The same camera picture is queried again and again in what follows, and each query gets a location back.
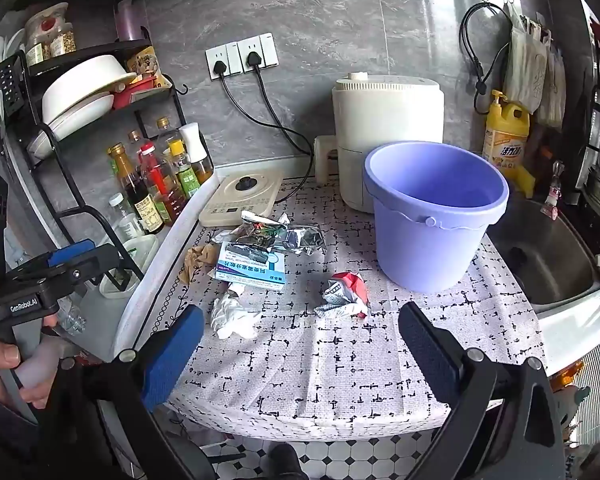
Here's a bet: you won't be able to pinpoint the clear plastic container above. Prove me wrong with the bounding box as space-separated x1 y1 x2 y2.
100 234 158 298

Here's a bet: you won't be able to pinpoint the black perforated cutlery holder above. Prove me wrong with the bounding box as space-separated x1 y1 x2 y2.
0 55 26 116

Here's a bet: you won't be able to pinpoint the blue white medicine box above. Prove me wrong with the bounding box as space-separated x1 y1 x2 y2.
214 241 287 291

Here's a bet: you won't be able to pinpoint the dark soy sauce bottle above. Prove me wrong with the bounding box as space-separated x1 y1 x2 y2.
106 142 163 233

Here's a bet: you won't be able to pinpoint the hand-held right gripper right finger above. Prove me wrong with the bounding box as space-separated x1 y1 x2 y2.
397 301 566 480

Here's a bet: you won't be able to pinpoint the purple plastic bottle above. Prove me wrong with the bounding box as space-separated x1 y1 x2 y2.
116 0 146 42

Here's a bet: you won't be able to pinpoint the red white carton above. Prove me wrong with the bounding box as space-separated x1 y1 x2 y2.
315 271 372 320

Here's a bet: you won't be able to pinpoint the printed foil snack wrapper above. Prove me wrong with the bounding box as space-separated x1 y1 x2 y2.
237 211 293 253

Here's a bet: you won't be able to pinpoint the hanging black cable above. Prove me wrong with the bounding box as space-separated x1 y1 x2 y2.
459 2 511 113

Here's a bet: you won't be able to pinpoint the small beige plastic stool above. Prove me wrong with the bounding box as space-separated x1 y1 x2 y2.
314 135 342 186

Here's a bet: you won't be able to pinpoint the red cap sauce bottle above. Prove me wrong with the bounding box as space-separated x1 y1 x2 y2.
139 142 186 223

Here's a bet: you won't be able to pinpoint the steel sink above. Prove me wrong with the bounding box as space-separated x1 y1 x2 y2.
485 197 600 311

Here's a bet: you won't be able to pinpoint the person's left forearm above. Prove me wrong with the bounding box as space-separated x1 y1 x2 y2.
0 390 81 480

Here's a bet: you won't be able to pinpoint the small white cap bottle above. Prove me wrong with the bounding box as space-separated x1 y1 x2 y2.
108 192 146 241

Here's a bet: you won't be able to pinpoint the black plug with cable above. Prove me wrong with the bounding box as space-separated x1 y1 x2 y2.
244 51 315 156
214 61 315 181

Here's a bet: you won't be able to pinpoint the person's left hand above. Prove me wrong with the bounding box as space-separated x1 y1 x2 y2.
0 339 57 407

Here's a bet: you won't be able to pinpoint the black white patterned tablecloth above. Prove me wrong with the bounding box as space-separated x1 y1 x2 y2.
155 177 548 428

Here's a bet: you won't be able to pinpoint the silver foil wrapper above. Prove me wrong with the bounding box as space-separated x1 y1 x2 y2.
275 224 327 257

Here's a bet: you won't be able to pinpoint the white shallow bowl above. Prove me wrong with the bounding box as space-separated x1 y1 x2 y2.
47 95 116 128

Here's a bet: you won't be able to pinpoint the glass jar of seeds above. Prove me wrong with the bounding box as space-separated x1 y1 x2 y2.
25 2 76 66

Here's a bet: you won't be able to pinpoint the beige induction cooker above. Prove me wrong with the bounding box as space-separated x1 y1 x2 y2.
198 169 285 227

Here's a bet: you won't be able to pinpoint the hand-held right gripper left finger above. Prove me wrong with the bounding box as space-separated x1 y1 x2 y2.
82 304 216 480

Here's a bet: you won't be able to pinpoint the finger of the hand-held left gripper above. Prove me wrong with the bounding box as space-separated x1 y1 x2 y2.
45 239 98 270
55 245 124 293

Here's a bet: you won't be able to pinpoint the white top oil dispenser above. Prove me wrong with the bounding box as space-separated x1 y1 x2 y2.
179 122 214 184

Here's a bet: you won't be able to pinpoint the yellow dish soap bottle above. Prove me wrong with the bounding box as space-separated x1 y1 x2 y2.
481 90 531 176

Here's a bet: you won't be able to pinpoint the purple plastic bucket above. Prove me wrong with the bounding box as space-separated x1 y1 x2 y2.
364 141 510 294

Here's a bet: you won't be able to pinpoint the hanging plastic bags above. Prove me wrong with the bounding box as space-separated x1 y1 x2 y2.
502 2 553 116

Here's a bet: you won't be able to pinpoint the clear gold cap bottle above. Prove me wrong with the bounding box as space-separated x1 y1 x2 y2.
156 117 183 148

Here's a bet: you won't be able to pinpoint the white air fryer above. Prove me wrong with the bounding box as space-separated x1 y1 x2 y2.
331 73 445 213

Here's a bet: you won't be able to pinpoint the white wall socket panel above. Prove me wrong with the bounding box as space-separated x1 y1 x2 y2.
205 44 244 81
237 32 279 73

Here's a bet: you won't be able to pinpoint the red plastic bowl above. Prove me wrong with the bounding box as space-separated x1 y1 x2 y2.
112 76 156 108

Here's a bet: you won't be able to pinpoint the black shoe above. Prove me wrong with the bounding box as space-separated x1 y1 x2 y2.
270 442 306 480

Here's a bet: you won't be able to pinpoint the brown paper wrapper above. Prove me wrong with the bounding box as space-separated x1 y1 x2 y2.
179 243 221 285

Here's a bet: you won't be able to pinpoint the yellow snack packet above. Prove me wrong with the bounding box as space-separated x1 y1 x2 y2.
125 46 161 81

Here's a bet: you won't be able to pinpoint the yellow cap green label bottle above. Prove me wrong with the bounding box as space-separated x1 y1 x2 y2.
167 140 201 198

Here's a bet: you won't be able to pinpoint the white tissue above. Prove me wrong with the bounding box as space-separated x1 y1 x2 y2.
210 282 263 339

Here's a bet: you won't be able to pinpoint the black kitchen rack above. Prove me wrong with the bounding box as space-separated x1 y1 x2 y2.
0 37 216 281

